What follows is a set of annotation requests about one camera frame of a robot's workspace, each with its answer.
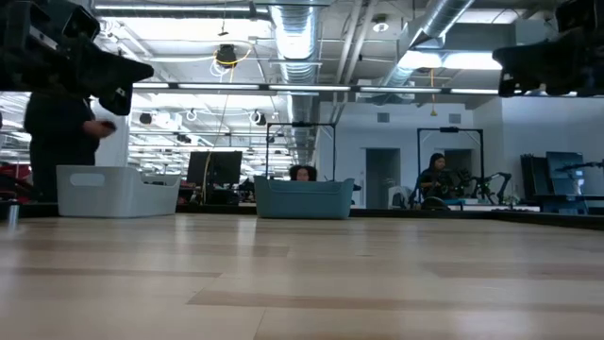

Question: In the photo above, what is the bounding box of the black computer monitor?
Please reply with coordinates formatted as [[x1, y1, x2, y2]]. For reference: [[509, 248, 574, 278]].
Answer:
[[186, 150, 243, 188]]

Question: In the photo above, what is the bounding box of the long ceiling light bar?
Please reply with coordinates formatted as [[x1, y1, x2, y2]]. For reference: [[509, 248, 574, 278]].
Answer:
[[131, 80, 501, 96]]

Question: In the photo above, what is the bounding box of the white plastic bin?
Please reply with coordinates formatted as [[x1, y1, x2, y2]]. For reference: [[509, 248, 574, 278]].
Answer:
[[55, 164, 182, 219]]

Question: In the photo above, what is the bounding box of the grey door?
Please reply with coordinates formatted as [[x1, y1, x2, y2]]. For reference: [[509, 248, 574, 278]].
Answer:
[[445, 148, 474, 174], [365, 147, 401, 209]]

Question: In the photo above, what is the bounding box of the person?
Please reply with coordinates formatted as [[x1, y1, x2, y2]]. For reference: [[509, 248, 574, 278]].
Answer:
[[23, 89, 118, 204], [417, 152, 461, 199], [288, 163, 318, 182]]

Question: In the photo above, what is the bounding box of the black ceiling-mounted camera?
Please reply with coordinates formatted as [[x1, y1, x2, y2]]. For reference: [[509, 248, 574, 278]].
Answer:
[[215, 44, 239, 67]]

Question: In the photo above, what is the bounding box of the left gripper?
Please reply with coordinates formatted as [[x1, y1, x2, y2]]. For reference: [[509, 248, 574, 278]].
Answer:
[[0, 0, 155, 117]]

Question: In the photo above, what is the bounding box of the white plastic chair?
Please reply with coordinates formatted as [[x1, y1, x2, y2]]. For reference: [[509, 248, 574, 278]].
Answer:
[[387, 185, 411, 210]]

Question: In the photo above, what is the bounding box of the silver ventilation duct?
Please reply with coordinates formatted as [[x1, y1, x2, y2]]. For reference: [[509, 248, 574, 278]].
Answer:
[[377, 0, 476, 91], [268, 0, 322, 157]]

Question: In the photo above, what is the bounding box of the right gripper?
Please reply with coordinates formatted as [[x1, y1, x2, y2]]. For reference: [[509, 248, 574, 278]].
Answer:
[[493, 0, 604, 98]]

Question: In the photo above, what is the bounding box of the black station frame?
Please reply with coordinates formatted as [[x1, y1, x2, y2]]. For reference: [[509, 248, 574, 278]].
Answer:
[[416, 126, 485, 199]]

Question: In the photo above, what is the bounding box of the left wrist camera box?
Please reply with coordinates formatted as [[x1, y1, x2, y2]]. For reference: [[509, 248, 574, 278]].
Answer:
[[63, 4, 101, 43]]

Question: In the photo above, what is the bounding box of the black table edge rail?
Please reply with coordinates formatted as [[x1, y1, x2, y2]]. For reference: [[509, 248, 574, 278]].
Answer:
[[0, 200, 604, 232]]

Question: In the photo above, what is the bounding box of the dark display screen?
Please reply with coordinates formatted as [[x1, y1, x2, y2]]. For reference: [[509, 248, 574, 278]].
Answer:
[[545, 150, 585, 196]]

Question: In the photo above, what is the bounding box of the white building column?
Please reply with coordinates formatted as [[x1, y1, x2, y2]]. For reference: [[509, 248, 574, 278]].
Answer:
[[92, 101, 129, 167]]

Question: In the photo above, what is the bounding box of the blue plastic bin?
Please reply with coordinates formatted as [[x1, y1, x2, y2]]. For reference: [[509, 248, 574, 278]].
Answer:
[[253, 176, 357, 220]]

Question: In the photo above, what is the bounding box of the silver metal post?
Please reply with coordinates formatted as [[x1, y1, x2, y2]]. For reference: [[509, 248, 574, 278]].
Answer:
[[6, 200, 21, 228]]

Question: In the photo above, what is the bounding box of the yellow hanging cord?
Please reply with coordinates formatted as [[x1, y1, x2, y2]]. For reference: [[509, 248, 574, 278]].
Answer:
[[428, 69, 439, 117]]

